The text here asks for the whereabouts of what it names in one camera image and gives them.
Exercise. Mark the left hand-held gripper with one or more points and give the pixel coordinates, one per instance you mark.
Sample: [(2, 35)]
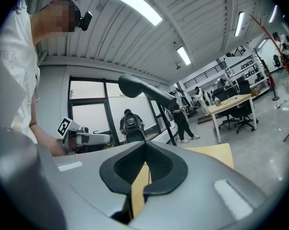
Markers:
[(70, 133)]

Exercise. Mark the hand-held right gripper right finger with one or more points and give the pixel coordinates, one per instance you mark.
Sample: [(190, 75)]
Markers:
[(202, 176)]

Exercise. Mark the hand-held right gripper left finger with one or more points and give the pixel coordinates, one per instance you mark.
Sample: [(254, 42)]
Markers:
[(87, 171)]

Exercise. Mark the black desk lamp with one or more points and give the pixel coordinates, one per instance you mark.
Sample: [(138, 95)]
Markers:
[(135, 85)]

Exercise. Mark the person's left forearm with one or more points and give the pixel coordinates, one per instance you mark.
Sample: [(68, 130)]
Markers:
[(51, 144)]

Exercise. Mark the large wooden desk white legs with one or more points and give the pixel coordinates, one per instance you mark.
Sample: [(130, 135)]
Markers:
[(240, 99)]

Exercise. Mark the small wooden table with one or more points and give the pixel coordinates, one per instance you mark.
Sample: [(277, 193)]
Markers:
[(214, 152)]

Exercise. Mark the black backpack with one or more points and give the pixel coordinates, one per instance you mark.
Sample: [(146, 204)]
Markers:
[(132, 128)]

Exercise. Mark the black framed window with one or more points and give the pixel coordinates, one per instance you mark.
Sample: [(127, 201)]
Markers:
[(105, 99)]

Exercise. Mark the white backpack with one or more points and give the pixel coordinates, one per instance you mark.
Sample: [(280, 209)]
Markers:
[(169, 117)]

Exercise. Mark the silver kettle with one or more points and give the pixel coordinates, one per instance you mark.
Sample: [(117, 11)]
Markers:
[(217, 100)]

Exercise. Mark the black office chair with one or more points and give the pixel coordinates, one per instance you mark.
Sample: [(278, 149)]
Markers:
[(222, 96), (243, 87)]

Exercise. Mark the black mezzanine railing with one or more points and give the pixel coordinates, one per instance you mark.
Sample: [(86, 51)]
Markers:
[(204, 75)]

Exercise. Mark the cardboard box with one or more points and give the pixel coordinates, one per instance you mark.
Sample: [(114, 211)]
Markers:
[(256, 91)]

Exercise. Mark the person's white shirt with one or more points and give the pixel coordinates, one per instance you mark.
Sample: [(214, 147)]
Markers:
[(17, 68)]

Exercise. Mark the white shelving unit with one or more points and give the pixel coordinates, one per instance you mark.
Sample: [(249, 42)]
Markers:
[(249, 71)]

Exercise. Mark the black coat stand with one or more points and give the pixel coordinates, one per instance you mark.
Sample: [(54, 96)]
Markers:
[(266, 75)]

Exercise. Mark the person's head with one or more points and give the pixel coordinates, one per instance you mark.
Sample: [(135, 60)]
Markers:
[(53, 20)]

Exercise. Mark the long ceiling light panel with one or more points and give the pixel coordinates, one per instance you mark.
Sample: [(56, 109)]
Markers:
[(135, 6)]

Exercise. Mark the reddish-brown coat rack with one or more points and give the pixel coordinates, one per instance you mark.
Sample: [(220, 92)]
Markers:
[(284, 61)]

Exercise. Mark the black head-mounted camera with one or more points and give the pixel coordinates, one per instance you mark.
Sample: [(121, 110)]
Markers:
[(85, 20)]

